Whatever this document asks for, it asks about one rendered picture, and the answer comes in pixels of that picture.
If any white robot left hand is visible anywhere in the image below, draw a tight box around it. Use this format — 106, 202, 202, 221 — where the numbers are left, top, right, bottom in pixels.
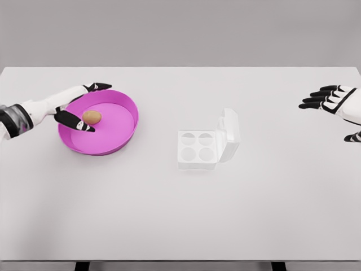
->
47, 82, 112, 133

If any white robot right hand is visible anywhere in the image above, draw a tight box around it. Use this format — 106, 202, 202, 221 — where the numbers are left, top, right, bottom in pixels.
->
298, 85, 361, 143

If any brown egg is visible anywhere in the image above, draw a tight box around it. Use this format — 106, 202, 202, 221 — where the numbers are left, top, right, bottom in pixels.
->
82, 110, 102, 125

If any white egg box with lid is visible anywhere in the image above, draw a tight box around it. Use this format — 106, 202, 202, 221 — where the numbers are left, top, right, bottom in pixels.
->
177, 107, 241, 172

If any round pink tray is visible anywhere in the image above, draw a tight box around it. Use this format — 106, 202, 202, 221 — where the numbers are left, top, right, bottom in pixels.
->
57, 89, 140, 157

